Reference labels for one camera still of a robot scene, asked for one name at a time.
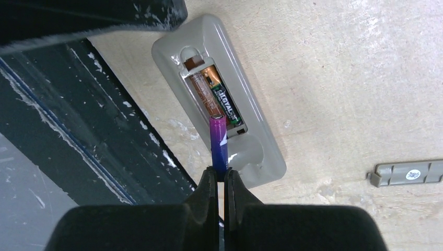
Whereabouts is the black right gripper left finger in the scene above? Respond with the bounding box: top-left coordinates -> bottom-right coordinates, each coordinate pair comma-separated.
45,167 -> 219,250

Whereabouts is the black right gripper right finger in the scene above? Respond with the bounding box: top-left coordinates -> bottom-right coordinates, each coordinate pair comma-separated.
224,169 -> 388,250

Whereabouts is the blue purple AAA battery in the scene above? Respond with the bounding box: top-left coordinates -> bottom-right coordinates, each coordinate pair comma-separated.
209,114 -> 229,182

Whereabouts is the black green gold AAA battery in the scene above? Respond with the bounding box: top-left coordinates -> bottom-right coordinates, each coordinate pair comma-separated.
200,65 -> 243,127

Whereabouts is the white universal AC remote control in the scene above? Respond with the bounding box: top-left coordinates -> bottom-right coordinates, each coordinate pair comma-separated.
151,14 -> 287,188

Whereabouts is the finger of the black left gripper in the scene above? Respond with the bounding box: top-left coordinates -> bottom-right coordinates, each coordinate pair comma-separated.
1,0 -> 188,55

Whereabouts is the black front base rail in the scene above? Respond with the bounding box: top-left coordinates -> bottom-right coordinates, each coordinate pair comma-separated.
1,40 -> 196,205

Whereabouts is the grey battery compartment cover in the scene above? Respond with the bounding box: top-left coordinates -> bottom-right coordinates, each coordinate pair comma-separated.
366,159 -> 442,188

